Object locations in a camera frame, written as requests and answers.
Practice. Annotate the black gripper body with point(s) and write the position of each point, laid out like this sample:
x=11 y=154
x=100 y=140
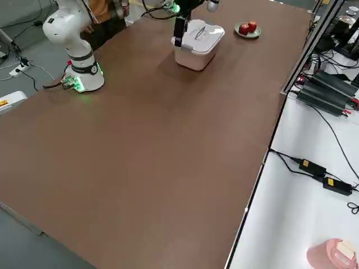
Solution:
x=188 y=8

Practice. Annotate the white box lid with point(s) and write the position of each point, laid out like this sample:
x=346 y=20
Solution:
x=207 y=39

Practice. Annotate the dark red apple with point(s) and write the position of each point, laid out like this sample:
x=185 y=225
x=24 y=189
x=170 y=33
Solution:
x=244 y=29

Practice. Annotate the red yellow apple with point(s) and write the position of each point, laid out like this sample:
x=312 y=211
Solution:
x=252 y=26

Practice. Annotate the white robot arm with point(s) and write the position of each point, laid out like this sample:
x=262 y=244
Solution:
x=171 y=5
x=73 y=42

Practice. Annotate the pink storage box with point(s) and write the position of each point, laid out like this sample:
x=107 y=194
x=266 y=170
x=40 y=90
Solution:
x=193 y=63

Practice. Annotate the green plate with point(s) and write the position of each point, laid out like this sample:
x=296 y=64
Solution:
x=253 y=36

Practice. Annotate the person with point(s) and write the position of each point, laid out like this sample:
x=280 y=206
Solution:
x=106 y=30

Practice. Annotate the black floor adapter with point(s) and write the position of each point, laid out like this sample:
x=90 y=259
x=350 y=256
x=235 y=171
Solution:
x=37 y=23

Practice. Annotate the black ribbed power supply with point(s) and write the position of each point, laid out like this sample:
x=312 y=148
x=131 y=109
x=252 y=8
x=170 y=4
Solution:
x=336 y=84
x=322 y=99

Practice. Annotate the white floor power strip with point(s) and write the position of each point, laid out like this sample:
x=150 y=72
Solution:
x=19 y=70

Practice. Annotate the white cup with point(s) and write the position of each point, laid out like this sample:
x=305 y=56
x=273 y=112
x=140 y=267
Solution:
x=353 y=10

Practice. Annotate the white machine yellow label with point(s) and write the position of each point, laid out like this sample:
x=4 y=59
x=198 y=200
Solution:
x=12 y=102

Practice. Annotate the black adapter yellow label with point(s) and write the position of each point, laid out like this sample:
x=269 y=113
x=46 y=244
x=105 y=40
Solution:
x=312 y=167
x=338 y=186

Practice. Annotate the pink cylindrical container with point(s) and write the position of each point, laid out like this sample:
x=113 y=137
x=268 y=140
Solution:
x=322 y=255

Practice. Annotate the aluminium frame post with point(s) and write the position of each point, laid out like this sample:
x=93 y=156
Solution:
x=308 y=47

